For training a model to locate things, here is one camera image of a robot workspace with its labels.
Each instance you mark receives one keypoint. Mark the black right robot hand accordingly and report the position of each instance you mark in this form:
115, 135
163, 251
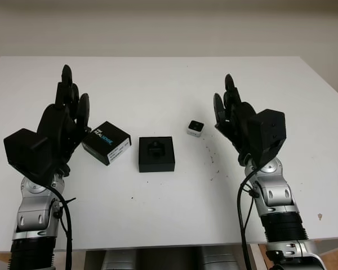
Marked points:
239, 126

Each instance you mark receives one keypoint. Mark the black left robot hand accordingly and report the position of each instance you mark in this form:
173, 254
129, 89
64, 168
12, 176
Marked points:
59, 126

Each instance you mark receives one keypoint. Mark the black RealSense box lid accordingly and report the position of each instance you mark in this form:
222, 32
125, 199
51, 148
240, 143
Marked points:
107, 143

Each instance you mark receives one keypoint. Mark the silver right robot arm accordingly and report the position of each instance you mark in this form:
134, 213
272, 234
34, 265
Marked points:
276, 194

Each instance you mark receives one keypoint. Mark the black box base foam insert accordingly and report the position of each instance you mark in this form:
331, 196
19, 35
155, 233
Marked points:
157, 163

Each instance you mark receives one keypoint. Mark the white table leg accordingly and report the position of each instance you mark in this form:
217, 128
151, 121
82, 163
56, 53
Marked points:
257, 258

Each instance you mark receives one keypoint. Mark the grey black robot torso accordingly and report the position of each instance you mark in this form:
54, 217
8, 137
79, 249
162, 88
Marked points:
157, 258

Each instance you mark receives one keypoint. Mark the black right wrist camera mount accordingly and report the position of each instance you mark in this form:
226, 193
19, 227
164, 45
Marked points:
270, 132

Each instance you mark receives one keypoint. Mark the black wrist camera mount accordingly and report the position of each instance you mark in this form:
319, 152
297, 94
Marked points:
25, 152
270, 132

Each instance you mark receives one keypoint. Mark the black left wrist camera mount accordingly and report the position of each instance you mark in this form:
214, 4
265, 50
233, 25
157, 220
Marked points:
25, 152

